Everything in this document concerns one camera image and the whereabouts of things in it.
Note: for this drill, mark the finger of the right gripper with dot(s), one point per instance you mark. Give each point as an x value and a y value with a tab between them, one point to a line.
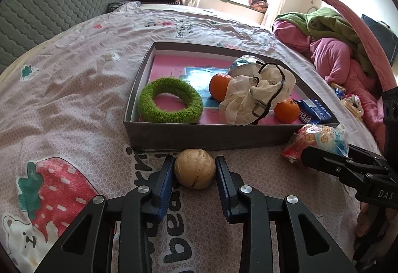
364	161
332	164

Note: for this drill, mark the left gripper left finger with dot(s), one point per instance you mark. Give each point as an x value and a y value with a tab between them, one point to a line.
87	244

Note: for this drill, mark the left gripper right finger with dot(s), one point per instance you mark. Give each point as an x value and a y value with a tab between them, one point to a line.
304	245

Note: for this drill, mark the red blue snack bag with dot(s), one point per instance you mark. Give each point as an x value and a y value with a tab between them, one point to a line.
319	136

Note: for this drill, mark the tan walnut ball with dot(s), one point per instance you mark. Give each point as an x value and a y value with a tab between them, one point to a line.
195	168

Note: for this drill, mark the blue snack packet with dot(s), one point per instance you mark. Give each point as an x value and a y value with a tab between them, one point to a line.
311	111

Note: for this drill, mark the small orange mandarin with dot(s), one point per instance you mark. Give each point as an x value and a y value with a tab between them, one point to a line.
287	111

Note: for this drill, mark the beige organza scrunchie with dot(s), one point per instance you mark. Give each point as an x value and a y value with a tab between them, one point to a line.
254	90

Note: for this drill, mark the large orange mandarin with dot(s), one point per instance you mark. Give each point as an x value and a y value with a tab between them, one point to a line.
218	86

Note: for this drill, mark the red white snack bag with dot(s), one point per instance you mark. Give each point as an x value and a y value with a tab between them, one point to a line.
244	63

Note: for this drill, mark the person's right hand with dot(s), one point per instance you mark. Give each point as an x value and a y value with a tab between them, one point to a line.
363	220

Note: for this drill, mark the wrapped biscuit snacks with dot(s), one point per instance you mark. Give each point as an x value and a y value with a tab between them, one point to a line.
349	101

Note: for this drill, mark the pink quilt pile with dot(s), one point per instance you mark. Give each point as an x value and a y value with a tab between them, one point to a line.
333	61

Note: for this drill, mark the grey shallow cardboard box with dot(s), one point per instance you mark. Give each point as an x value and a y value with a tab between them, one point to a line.
196	64

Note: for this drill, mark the pink strawberry bedsheet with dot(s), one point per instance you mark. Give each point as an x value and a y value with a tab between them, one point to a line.
63	139

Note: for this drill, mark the green blanket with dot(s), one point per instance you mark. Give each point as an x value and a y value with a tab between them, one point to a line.
326	22

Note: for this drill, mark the patterned bag on sill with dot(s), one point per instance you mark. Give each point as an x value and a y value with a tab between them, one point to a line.
259	5

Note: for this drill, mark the dark cloth by headboard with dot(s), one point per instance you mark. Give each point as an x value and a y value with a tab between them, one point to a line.
113	6

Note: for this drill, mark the black wall television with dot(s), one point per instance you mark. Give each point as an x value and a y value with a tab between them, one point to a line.
385	37

